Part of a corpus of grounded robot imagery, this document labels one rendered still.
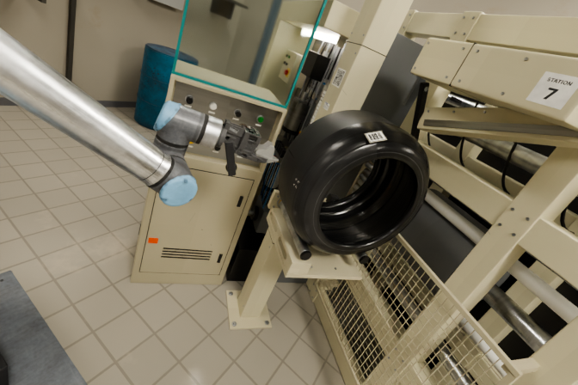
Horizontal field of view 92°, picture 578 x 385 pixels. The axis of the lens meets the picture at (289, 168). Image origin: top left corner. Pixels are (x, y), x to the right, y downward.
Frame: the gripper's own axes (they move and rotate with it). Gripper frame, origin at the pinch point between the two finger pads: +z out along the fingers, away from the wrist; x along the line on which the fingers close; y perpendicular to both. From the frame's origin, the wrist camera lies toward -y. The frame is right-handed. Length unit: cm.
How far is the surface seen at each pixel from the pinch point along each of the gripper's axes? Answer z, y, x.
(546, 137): 62, 46, -27
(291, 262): 21.4, -32.7, -10.1
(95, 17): -128, -33, 314
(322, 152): 10.7, 10.8, -6.7
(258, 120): 7, -3, 54
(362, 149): 19.7, 17.8, -11.2
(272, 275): 45, -78, 26
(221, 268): 26, -103, 51
